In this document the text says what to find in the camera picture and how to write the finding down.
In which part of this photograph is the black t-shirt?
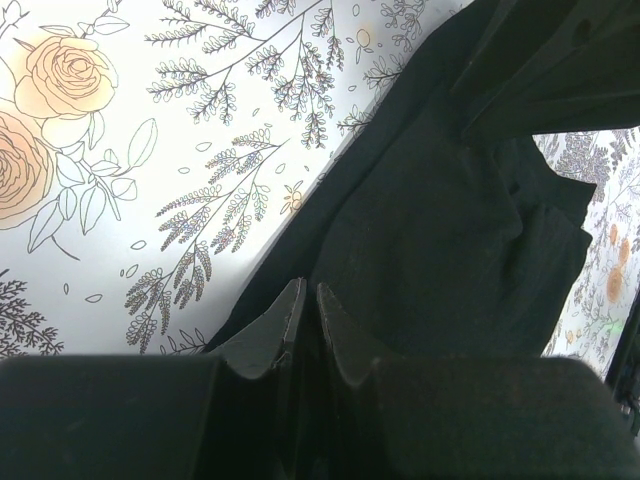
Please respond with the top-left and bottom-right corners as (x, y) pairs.
(210, 1), (639, 356)

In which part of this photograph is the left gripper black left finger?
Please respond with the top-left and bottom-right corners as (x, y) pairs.
(1, 279), (306, 479)

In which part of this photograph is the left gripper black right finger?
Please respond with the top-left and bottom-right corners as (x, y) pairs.
(317, 285), (639, 479)

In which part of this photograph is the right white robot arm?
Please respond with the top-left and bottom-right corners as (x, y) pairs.
(605, 293), (639, 443)

